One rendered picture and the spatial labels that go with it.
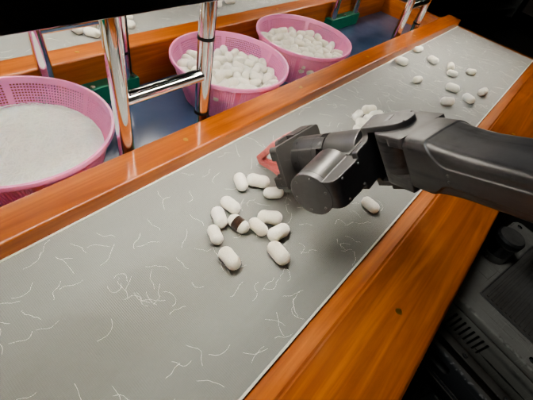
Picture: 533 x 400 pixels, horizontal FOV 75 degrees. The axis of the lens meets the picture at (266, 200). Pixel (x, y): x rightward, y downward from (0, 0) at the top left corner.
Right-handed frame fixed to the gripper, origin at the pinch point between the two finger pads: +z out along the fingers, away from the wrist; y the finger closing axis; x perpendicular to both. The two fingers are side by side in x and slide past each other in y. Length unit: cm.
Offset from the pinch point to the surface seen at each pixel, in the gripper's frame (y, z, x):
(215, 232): 16.2, -4.8, 4.0
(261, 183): 4.2, -2.7, 2.5
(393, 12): -125, 31, -17
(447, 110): -54, -10, 11
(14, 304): 37.9, 2.1, 0.5
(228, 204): 11.3, -2.7, 2.4
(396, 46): -70, 7, -6
